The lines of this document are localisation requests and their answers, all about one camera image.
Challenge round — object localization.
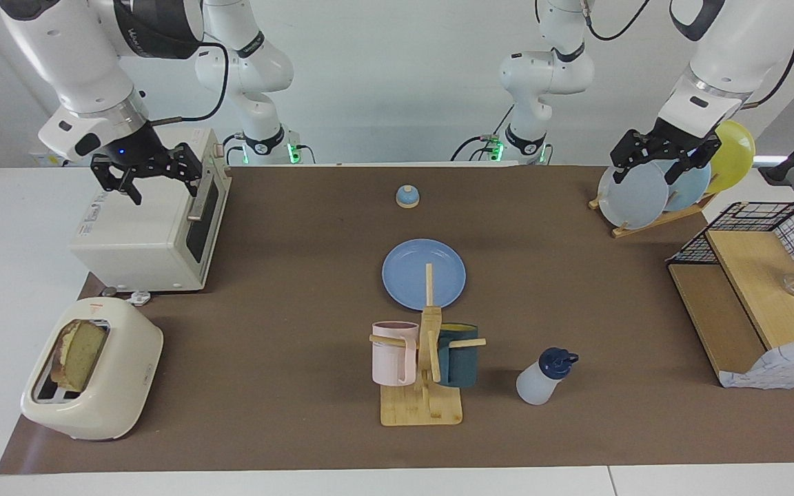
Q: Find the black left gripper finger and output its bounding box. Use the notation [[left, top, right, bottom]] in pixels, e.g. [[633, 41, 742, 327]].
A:
[[669, 140, 722, 185], [611, 131, 654, 183]]

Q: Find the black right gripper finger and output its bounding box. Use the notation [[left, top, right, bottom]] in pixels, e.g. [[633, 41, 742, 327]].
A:
[[92, 155, 143, 206], [166, 143, 203, 198]]

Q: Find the toasted bread slice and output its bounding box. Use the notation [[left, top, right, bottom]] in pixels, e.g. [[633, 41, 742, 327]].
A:
[[50, 319, 108, 393]]

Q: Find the seasoning bottle with navy cap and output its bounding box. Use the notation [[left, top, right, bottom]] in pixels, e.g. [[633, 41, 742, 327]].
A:
[[516, 347, 580, 406]]

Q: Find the light blue plate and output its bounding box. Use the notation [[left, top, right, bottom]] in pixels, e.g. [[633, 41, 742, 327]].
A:
[[652, 158, 712, 212]]

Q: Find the yellow plate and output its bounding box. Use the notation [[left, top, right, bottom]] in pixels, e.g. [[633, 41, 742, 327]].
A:
[[704, 120, 756, 195]]

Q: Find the grey plate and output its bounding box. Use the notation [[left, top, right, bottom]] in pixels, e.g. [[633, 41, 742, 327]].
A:
[[597, 164, 669, 230]]

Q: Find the wooden plate rack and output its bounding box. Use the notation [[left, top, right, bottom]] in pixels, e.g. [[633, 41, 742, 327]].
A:
[[589, 192, 718, 239]]

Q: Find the blue round plate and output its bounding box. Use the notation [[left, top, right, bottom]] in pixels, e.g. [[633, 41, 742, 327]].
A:
[[382, 239, 467, 311]]

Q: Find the white toaster oven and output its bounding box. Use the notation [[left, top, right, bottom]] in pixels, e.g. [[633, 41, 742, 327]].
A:
[[70, 127, 232, 293]]

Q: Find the brown table mat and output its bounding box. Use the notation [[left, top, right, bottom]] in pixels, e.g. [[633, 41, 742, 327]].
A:
[[0, 165, 794, 475]]

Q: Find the cream two-slot toaster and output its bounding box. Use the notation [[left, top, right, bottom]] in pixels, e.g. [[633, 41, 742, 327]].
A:
[[21, 298, 163, 442]]

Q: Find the wooden box with cloth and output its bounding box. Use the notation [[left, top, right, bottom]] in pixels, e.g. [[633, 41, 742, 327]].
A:
[[719, 338, 794, 390]]

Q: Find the teal mug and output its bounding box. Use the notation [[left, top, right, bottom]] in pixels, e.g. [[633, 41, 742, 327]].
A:
[[436, 323, 479, 388]]

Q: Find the pink mug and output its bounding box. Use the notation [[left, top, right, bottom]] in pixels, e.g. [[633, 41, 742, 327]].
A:
[[371, 321, 420, 386]]

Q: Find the wooden mug tree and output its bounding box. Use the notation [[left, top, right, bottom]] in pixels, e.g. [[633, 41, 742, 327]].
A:
[[369, 264, 487, 426]]

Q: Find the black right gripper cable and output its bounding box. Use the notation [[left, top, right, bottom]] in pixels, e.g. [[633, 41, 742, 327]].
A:
[[149, 41, 230, 126]]

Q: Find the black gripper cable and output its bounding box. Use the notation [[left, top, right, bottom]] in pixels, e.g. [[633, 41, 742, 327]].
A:
[[149, 41, 230, 126], [742, 41, 794, 111]]

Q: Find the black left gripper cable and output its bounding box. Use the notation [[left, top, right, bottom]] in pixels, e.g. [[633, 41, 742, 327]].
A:
[[742, 41, 794, 111]]

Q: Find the wooden shelf with wire basket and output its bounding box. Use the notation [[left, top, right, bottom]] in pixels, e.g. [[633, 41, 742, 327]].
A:
[[666, 202, 794, 390]]

